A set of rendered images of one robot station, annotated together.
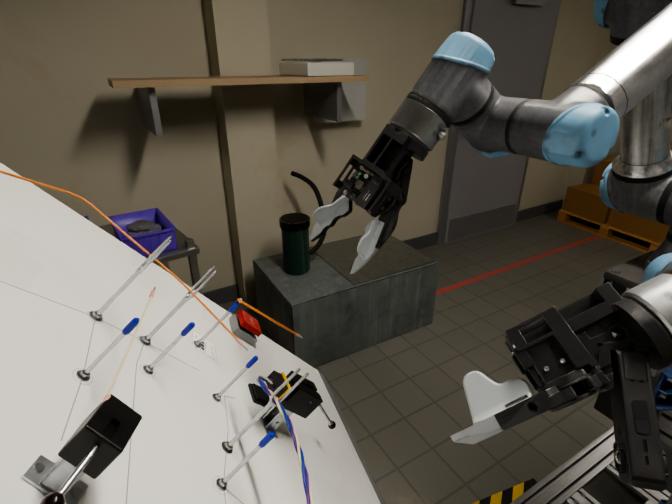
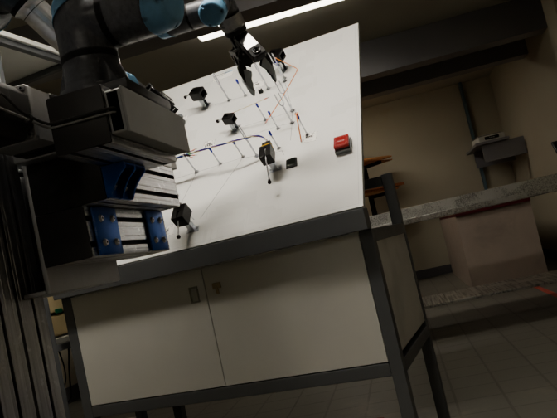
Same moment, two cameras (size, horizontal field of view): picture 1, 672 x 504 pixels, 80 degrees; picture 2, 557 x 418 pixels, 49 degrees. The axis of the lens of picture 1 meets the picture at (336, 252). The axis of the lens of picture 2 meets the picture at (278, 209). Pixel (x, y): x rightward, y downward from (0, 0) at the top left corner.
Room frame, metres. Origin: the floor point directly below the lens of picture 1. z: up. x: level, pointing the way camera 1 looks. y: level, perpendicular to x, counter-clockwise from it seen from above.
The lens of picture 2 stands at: (1.80, -1.49, 0.78)
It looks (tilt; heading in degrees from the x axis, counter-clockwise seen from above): 4 degrees up; 131
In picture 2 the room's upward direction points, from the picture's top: 13 degrees counter-clockwise
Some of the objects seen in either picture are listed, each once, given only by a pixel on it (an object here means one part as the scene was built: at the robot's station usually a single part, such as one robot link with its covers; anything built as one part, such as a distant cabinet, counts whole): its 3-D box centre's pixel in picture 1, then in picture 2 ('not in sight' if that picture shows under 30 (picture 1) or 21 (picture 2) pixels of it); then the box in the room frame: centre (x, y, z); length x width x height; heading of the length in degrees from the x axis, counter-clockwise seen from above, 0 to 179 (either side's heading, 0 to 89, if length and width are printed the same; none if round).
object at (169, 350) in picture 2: not in sight; (145, 339); (-0.02, -0.22, 0.60); 0.55 x 0.02 x 0.39; 20
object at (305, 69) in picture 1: (316, 67); not in sight; (2.52, 0.11, 1.56); 0.35 x 0.33 x 0.09; 120
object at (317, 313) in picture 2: not in sight; (289, 312); (0.50, -0.03, 0.60); 0.55 x 0.03 x 0.39; 20
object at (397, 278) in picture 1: (338, 254); not in sight; (2.33, -0.02, 0.47); 1.00 x 0.78 x 0.94; 119
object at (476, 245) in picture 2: not in sight; (485, 241); (-1.29, 5.72, 0.40); 2.45 x 0.75 x 0.80; 120
